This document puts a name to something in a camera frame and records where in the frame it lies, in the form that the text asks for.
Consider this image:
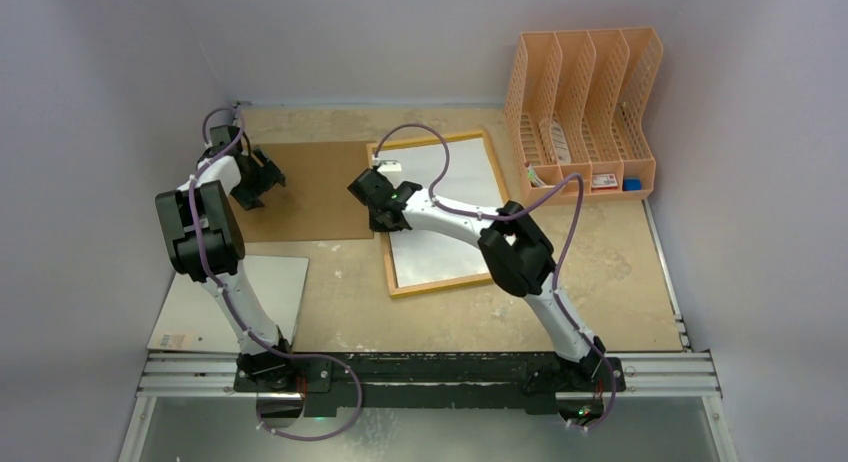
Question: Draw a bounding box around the yellow wooden picture frame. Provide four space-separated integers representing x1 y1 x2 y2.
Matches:
366 128 511 299

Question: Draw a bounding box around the brown backing board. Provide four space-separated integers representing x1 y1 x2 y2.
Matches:
229 141 373 243

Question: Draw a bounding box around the building and sky photo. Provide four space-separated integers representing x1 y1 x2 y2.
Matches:
374 137 501 289

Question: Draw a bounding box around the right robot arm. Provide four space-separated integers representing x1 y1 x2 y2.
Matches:
347 167 615 389

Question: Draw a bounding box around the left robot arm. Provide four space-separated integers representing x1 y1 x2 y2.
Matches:
155 125 298 391

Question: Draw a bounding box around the white label card in organizer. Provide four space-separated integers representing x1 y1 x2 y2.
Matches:
540 118 572 165

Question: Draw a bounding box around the red white small box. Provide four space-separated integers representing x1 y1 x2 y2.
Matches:
591 173 619 192

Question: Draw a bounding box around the orange plastic file organizer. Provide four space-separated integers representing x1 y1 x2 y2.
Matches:
504 27 663 205

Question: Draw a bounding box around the blue small object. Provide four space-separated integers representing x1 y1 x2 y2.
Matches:
622 178 643 192

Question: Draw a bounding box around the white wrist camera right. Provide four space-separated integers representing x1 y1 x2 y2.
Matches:
372 158 403 176

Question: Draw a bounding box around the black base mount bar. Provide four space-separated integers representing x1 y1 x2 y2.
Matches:
233 352 626 423

